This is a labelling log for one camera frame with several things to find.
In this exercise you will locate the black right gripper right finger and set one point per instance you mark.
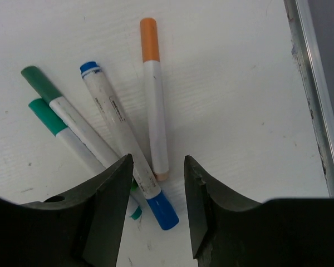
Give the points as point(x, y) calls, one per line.
point(229, 229)

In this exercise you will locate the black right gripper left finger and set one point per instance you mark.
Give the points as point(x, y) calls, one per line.
point(79, 227)

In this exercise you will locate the orange capped white marker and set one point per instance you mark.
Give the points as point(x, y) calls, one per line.
point(153, 87)

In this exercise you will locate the teal capped white marker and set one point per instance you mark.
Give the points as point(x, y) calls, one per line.
point(62, 132)

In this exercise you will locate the dark green capped marker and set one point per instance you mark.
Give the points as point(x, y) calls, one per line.
point(69, 115)

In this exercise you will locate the blue capped whiteboard marker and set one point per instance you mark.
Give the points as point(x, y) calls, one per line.
point(114, 116)

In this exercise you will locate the right aluminium side rail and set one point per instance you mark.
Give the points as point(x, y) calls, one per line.
point(307, 52)

